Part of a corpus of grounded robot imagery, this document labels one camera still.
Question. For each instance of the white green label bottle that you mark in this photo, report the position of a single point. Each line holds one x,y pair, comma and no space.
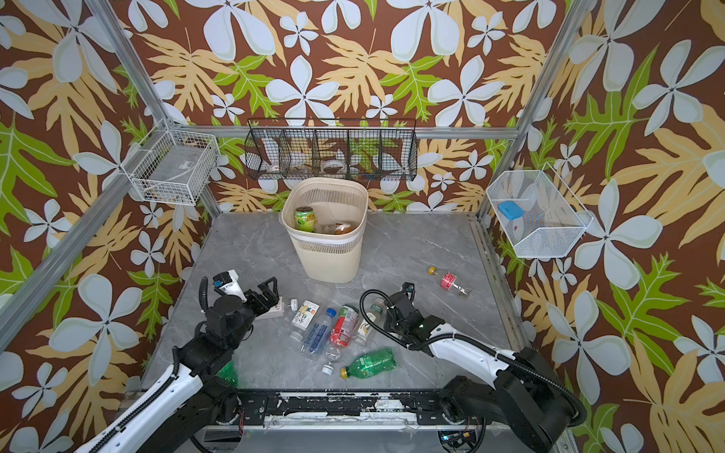
375,314

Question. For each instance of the small clear bottle white cap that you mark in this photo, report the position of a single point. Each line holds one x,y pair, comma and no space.
332,356

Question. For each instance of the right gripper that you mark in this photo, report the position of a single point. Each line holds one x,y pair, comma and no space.
388,321

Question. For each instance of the black wire wall basket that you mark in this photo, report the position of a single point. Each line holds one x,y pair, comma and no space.
353,149

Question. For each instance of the white mesh basket right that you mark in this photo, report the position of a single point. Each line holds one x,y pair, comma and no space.
555,218

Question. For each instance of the white wire basket left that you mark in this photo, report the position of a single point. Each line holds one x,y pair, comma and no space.
172,165

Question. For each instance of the brown Nescafe coffee bottle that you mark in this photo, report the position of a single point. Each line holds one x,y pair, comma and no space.
339,228

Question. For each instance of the clear bottle red label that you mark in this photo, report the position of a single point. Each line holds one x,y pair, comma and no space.
449,282

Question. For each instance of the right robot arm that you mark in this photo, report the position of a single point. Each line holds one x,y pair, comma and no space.
514,388

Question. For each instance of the guava juice bottle pink label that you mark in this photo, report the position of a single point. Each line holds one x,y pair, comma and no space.
275,312

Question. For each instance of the dark green soda bottle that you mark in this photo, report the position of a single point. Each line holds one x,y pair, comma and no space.
229,374

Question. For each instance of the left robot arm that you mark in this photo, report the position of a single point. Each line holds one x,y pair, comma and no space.
190,394

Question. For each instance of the white label tea bottle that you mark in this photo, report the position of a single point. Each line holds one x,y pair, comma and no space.
303,315

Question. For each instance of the blue object in basket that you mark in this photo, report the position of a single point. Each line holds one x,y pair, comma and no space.
510,210

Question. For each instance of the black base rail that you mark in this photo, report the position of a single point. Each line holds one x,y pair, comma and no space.
427,408

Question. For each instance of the beige plastic waste bin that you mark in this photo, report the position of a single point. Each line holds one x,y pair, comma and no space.
328,258

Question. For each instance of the green yellow juice bottle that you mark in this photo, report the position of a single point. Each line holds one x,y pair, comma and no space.
305,219

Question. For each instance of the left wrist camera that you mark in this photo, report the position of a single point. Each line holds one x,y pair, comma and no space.
226,284

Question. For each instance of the clear blue cap water bottle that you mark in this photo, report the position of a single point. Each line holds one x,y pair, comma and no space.
315,341

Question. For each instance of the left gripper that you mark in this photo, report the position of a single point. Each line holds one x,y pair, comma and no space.
271,297

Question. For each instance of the green soda bottle yellow cap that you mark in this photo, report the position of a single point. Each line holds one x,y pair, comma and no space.
370,365

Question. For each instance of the red label drink bottle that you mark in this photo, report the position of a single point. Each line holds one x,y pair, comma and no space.
344,327

